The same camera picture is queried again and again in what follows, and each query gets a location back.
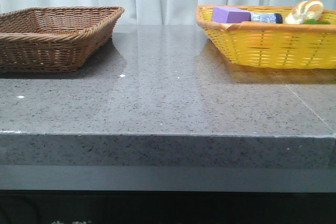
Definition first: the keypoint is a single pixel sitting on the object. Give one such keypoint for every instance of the purple foam block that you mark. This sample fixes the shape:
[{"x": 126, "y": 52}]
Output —
[{"x": 225, "y": 14}]

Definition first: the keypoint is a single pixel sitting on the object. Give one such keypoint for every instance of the brown wicker basket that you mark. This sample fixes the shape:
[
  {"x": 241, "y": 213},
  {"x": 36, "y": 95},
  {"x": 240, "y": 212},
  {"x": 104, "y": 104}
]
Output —
[{"x": 54, "y": 39}]

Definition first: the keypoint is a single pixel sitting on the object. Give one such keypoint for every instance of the dark labelled bottle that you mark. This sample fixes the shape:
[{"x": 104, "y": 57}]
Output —
[{"x": 266, "y": 17}]

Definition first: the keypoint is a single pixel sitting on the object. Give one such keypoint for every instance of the yellow woven basket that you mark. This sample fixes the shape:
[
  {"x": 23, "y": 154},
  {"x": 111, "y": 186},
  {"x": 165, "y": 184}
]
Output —
[{"x": 280, "y": 46}]

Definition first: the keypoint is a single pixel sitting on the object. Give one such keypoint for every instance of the green toy vegetable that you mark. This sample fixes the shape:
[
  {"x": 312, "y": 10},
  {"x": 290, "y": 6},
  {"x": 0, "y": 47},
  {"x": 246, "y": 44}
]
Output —
[{"x": 316, "y": 22}]

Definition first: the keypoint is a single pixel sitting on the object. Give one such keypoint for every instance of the toy bread roll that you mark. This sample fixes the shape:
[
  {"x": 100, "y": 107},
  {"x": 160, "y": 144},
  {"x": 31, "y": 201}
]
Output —
[{"x": 304, "y": 11}]

